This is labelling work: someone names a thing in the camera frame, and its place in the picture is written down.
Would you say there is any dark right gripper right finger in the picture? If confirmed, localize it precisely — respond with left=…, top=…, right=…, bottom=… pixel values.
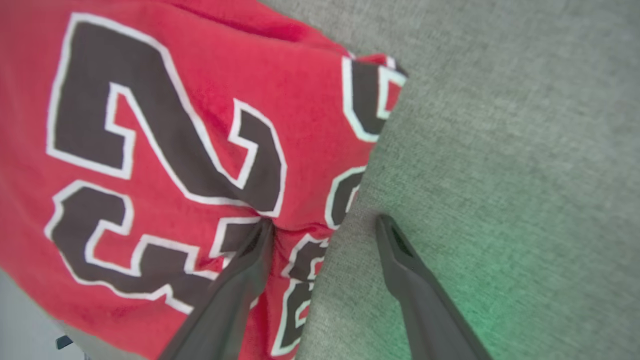
left=376, top=214, right=493, bottom=360

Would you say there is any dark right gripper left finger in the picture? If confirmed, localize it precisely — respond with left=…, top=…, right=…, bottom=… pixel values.
left=157, top=217, right=275, bottom=360

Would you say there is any red basketball jersey white trim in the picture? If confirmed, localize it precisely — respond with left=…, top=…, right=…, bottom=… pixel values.
left=0, top=0, right=408, bottom=360

